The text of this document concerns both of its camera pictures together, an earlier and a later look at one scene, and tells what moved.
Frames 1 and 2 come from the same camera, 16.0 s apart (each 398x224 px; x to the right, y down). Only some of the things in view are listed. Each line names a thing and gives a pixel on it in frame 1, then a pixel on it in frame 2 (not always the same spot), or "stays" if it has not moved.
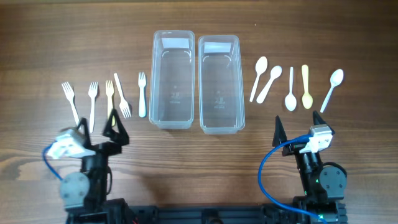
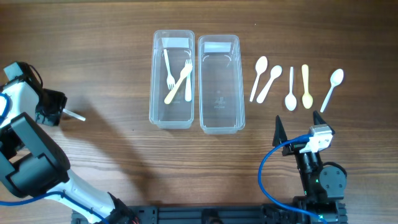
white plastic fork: [92, 91] -> [73, 114]
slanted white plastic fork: [124, 107] -> [170, 78]
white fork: [142, 81] -> [188, 91]
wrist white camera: [321, 140] stays
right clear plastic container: [220, 84] stays
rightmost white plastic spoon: [336, 78] stays
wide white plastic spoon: [275, 72] stays
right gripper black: [296, 149] stays
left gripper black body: [101, 147] -> [50, 109]
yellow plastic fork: [109, 91] -> [187, 70]
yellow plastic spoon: [307, 100] stays
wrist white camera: [70, 144] -> [24, 98]
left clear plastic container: [172, 89] stays
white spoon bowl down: [291, 101] stays
